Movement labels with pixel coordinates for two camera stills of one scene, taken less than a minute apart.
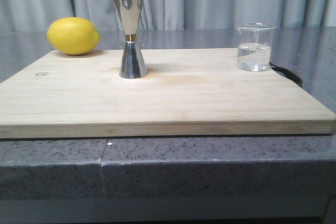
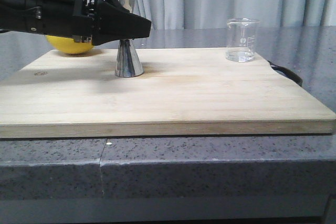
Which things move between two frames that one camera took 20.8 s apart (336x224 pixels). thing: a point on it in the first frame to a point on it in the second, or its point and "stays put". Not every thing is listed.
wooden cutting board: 196,92 stays put
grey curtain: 174,1 stays put
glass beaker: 254,46 to 241,39
